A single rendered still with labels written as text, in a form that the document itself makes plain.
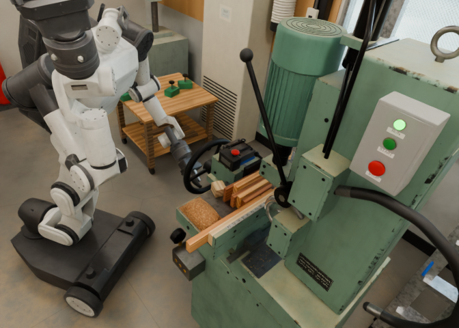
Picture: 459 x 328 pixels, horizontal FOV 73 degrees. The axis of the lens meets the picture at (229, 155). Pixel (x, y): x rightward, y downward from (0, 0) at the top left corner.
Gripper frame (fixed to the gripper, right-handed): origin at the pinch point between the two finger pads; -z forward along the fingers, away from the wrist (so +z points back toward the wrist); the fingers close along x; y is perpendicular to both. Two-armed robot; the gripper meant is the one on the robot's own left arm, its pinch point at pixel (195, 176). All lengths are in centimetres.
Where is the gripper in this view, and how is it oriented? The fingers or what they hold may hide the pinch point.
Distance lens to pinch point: 147.8
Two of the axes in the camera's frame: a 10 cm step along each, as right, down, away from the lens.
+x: -5.8, 2.1, -7.8
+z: -5.2, -8.4, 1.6
